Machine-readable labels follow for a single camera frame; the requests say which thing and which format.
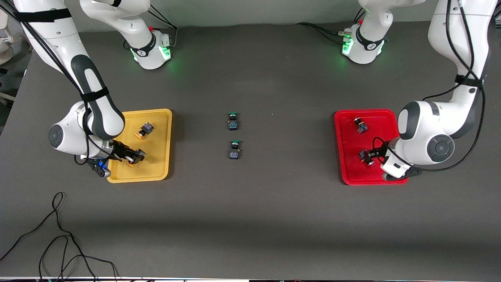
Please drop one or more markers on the red plastic tray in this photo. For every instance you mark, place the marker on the red plastic tray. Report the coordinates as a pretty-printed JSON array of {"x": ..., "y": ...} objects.
[{"x": 348, "y": 172}]

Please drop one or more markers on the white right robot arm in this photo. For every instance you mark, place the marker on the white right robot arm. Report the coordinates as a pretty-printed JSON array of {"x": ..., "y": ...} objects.
[{"x": 94, "y": 113}]

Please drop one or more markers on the white background equipment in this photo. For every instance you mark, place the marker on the white background equipment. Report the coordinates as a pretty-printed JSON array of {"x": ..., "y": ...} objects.
[{"x": 8, "y": 51}]

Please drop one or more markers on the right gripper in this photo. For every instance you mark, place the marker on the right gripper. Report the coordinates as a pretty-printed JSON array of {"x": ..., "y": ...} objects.
[{"x": 118, "y": 150}]

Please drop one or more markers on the yellow push button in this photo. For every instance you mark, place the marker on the yellow push button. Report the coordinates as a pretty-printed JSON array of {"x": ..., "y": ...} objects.
[
  {"x": 145, "y": 129},
  {"x": 136, "y": 157}
]

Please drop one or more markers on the yellow plastic tray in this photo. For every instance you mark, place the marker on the yellow plastic tray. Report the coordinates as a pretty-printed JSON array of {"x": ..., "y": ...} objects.
[{"x": 156, "y": 168}]

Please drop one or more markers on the dark grey table mat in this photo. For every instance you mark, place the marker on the dark grey table mat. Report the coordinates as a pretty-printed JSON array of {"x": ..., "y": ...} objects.
[{"x": 274, "y": 219}]

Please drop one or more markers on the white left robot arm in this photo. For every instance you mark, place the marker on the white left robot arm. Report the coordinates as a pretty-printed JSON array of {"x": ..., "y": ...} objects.
[{"x": 422, "y": 129}]

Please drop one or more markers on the red mushroom push button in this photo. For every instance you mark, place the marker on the red mushroom push button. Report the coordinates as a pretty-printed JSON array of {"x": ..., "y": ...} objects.
[
  {"x": 366, "y": 156},
  {"x": 361, "y": 125}
]

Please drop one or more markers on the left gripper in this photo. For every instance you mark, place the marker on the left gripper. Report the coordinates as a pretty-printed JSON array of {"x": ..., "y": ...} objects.
[{"x": 377, "y": 153}]

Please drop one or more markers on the green push button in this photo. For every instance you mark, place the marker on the green push button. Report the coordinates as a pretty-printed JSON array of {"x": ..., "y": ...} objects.
[
  {"x": 233, "y": 124},
  {"x": 234, "y": 153}
]

